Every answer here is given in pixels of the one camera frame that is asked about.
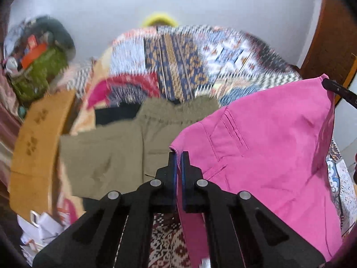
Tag pink pants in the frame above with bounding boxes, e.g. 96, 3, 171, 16
170, 74, 342, 264

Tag wooden door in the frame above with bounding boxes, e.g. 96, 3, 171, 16
298, 0, 357, 96

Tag olive green shorts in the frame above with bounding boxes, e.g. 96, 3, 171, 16
60, 96, 218, 200

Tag pile of white papers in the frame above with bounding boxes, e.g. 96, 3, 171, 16
17, 211, 65, 267

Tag wooden lap desk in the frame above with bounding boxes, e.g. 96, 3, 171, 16
8, 90, 76, 221

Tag black folded garment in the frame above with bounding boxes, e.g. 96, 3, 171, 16
72, 103, 143, 200

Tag patchwork patterned bedspread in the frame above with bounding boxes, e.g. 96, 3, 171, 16
55, 24, 357, 268

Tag green storage bin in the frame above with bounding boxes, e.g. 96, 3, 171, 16
10, 47, 68, 105

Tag orange box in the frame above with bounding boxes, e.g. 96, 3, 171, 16
21, 43, 47, 69

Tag yellow curved headboard pad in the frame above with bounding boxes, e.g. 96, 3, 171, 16
141, 12, 179, 27

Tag grey neck pillow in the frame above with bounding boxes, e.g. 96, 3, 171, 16
32, 16, 76, 61

